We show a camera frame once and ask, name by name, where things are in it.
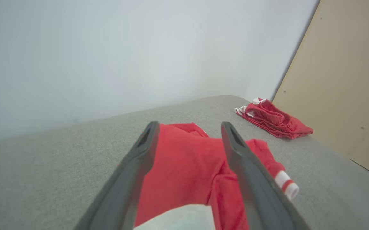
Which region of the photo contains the folded red white garment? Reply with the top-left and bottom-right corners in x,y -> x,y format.
234,97 -> 314,140

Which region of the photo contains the beige wooden panel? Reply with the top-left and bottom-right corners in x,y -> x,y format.
272,0 -> 369,182

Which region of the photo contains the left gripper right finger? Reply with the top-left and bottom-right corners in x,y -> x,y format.
221,121 -> 310,230

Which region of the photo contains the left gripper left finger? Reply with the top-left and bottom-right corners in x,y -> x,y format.
74,121 -> 160,230

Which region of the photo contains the red white t-shirt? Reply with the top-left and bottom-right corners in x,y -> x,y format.
117,122 -> 300,230

